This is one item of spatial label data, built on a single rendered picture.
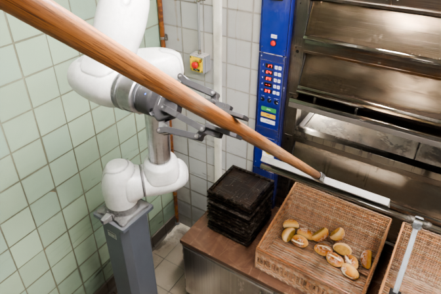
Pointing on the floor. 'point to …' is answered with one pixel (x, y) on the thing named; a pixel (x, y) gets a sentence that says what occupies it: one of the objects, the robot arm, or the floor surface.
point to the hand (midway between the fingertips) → (227, 122)
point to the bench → (238, 264)
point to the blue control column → (276, 16)
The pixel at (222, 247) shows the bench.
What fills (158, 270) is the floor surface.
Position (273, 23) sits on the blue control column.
